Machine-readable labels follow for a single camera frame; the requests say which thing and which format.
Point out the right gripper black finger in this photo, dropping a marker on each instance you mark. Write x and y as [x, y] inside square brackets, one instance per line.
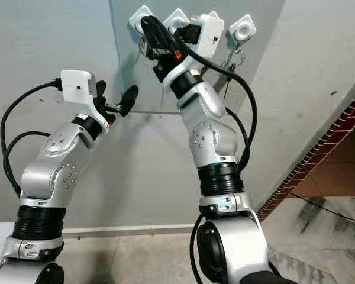
[155, 34]

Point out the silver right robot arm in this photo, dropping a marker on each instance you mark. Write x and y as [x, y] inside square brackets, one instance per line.
[213, 136]

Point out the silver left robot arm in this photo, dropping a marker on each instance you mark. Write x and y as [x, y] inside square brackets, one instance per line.
[44, 177]

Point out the hanging keys with black fob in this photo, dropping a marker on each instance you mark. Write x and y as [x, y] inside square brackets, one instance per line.
[238, 58]

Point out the white square wall hook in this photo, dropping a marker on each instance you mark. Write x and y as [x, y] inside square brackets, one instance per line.
[242, 28]
[176, 19]
[138, 19]

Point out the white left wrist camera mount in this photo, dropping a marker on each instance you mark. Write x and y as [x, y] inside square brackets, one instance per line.
[77, 87]

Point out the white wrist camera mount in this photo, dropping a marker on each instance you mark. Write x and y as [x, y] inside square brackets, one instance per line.
[77, 87]
[210, 35]

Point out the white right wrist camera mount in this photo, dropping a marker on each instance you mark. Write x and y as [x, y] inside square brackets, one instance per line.
[210, 35]

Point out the grey wall board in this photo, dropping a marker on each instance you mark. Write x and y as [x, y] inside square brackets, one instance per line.
[260, 18]

